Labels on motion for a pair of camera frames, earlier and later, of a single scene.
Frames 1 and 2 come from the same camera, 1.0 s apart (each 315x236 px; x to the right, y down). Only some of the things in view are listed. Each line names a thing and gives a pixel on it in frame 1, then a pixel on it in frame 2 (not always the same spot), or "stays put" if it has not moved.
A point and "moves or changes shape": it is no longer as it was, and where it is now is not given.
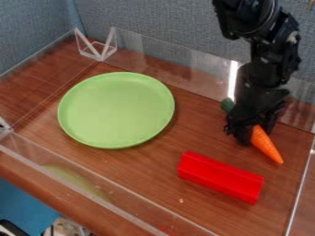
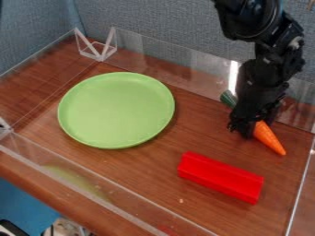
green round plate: x=116 y=110 stays put
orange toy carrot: x=259 y=138 moves or changes shape
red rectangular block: x=220 y=177 stays put
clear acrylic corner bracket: x=96 y=50 stays put
